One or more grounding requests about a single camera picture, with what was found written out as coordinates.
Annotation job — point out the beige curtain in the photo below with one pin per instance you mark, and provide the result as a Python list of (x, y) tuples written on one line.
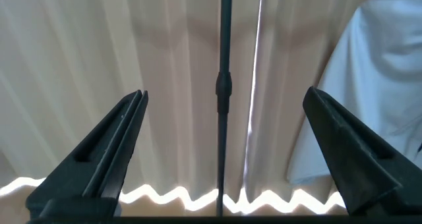
[(82, 69)]

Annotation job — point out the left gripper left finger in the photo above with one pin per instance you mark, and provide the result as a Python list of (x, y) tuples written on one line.
[(105, 184)]

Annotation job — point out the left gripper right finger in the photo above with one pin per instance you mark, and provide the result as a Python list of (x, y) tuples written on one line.
[(372, 184)]

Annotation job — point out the pale grey shorts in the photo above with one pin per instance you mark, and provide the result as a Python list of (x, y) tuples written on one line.
[(379, 69)]

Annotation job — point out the black clothes rack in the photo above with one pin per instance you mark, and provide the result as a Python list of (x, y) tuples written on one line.
[(224, 85)]

